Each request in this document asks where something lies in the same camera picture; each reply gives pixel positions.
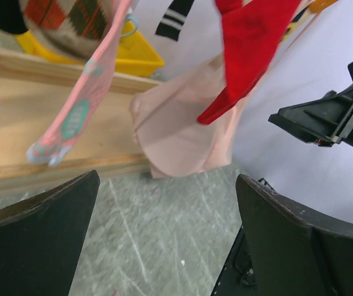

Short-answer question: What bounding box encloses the white black striped sock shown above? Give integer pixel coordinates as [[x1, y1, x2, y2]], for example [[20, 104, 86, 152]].
[[155, 0, 194, 41]]

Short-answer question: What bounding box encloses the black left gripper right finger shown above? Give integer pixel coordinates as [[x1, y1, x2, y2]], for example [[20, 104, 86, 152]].
[[236, 175, 353, 295]]

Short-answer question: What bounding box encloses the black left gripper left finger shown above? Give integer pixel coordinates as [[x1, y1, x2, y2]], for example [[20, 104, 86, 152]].
[[0, 170, 99, 295]]

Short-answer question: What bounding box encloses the wooden hanger rack frame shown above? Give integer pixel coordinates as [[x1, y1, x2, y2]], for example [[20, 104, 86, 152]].
[[0, 48, 157, 196]]

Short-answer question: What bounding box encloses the pink patterned sock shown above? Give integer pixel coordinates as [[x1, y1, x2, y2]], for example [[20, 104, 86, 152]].
[[26, 1, 131, 167]]

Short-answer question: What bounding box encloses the red sock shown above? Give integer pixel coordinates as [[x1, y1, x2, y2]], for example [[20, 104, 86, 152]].
[[197, 0, 301, 125]]

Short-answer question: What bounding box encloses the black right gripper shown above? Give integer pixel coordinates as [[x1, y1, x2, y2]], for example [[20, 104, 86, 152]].
[[268, 62, 353, 147]]

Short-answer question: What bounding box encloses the argyle patterned knit sock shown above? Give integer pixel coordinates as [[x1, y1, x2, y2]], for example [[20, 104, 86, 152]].
[[19, 0, 120, 60]]

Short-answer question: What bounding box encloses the yellow plastic tray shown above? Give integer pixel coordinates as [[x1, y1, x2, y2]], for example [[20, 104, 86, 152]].
[[14, 31, 164, 77]]

